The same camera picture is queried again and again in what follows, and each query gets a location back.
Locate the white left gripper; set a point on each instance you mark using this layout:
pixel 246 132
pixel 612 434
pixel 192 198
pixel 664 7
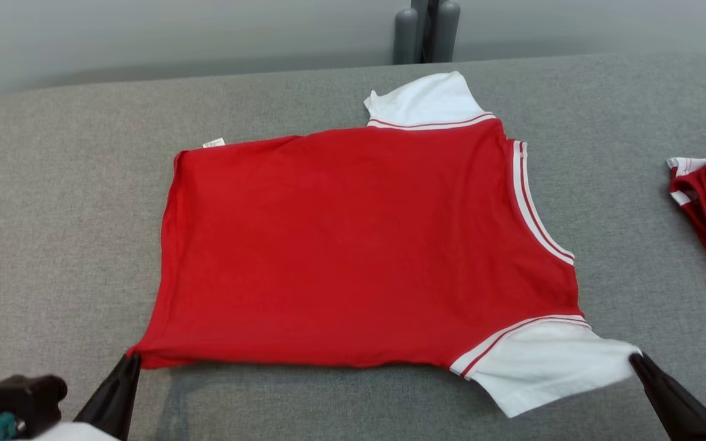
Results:
pixel 77 433

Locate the red white basketball jersey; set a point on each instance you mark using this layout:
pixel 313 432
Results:
pixel 359 245

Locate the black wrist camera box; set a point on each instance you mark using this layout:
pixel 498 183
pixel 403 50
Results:
pixel 25 398

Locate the grey double partition post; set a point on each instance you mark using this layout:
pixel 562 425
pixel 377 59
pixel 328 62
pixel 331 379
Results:
pixel 426 30

